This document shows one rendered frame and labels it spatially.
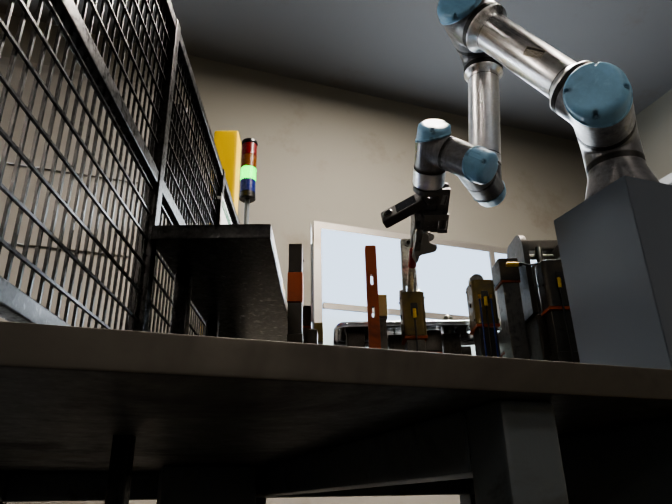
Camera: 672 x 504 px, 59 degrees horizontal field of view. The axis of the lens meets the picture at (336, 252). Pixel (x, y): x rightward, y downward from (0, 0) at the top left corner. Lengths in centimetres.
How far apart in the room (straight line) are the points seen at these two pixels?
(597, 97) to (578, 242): 28
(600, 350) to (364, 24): 302
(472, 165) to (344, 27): 273
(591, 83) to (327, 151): 290
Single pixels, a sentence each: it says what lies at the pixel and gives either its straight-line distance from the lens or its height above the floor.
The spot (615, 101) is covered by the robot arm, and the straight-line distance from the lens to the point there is 124.
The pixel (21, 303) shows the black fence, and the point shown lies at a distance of 71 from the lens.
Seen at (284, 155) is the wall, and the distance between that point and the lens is 388.
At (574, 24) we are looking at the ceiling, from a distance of 422.
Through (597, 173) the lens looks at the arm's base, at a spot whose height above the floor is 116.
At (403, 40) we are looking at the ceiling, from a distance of 404.
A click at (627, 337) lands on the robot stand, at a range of 117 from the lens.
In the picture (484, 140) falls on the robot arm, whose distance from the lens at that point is 145.
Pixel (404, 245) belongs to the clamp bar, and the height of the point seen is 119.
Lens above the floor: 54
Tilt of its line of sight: 23 degrees up
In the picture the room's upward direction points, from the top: 1 degrees counter-clockwise
